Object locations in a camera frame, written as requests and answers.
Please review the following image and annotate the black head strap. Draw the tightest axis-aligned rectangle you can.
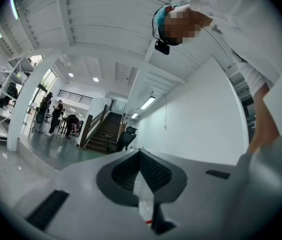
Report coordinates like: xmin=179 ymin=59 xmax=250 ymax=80
xmin=151 ymin=3 xmax=173 ymax=40

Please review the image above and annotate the white pillar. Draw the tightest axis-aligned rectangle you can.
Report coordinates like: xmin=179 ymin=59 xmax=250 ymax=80
xmin=6 ymin=47 xmax=61 ymax=152

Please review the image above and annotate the person's white shirt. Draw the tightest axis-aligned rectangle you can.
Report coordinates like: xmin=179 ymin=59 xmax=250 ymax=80
xmin=188 ymin=0 xmax=282 ymax=97

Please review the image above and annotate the black mesh office chair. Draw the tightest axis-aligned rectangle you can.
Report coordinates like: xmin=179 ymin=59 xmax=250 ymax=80
xmin=35 ymin=106 xmax=48 ymax=133

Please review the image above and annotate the person's left forearm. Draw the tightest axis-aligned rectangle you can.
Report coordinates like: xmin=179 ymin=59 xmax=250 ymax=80
xmin=245 ymin=83 xmax=281 ymax=155

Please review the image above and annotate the wooden staircase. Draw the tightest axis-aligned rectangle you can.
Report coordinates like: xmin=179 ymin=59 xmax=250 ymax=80
xmin=79 ymin=103 xmax=123 ymax=155

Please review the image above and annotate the wall cable conduit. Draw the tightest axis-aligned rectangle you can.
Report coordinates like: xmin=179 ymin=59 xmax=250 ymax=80
xmin=164 ymin=95 xmax=168 ymax=130

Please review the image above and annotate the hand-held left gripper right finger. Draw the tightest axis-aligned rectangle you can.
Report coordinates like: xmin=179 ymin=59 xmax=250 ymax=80
xmin=139 ymin=149 xmax=188 ymax=236

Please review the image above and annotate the teal head cap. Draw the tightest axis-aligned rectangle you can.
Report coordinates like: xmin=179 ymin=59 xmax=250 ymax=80
xmin=155 ymin=4 xmax=181 ymax=26

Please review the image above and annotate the large glass window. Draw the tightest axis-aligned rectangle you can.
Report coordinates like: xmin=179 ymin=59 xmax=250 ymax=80
xmin=30 ymin=67 xmax=57 ymax=107

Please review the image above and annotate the black bag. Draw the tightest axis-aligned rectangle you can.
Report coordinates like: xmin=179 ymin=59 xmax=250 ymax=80
xmin=5 ymin=81 xmax=19 ymax=100

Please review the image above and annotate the white metal shelving rack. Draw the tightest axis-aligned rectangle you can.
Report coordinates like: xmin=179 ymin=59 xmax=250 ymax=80
xmin=0 ymin=50 xmax=35 ymax=144

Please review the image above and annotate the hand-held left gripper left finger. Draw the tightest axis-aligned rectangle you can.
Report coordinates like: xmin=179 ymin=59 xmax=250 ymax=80
xmin=96 ymin=149 xmax=141 ymax=207

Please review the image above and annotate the black balcony railing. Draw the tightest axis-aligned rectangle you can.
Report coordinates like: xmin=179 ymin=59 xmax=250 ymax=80
xmin=57 ymin=89 xmax=94 ymax=106

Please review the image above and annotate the black head camera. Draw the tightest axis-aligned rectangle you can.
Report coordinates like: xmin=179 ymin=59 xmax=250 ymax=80
xmin=154 ymin=40 xmax=171 ymax=56

